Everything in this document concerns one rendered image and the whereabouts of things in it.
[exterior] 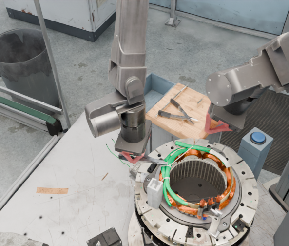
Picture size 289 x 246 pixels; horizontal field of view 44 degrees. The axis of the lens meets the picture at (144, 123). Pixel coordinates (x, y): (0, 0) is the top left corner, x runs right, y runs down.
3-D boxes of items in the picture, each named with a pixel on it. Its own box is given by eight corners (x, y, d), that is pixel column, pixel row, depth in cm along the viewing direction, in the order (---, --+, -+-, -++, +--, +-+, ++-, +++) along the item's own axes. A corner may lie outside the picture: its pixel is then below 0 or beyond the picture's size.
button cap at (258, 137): (259, 145, 110) (260, 143, 109) (248, 137, 112) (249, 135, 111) (267, 138, 111) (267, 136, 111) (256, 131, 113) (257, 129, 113)
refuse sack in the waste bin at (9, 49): (-8, 94, 246) (-27, 53, 220) (28, 62, 269) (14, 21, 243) (37, 112, 234) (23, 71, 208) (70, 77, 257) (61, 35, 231)
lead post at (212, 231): (215, 239, 84) (222, 216, 75) (206, 233, 85) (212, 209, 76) (219, 234, 85) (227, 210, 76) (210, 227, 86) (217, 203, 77)
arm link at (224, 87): (319, 80, 55) (297, 29, 56) (274, 98, 49) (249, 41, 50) (261, 103, 65) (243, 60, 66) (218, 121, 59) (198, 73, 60)
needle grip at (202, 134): (197, 137, 78) (210, 122, 73) (199, 131, 79) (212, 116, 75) (203, 140, 78) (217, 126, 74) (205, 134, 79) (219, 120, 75)
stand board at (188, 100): (145, 119, 117) (145, 114, 115) (178, 87, 127) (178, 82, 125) (197, 148, 109) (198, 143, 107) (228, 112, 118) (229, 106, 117)
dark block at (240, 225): (231, 228, 87) (232, 224, 86) (237, 221, 89) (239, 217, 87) (238, 234, 86) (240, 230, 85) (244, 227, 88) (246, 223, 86)
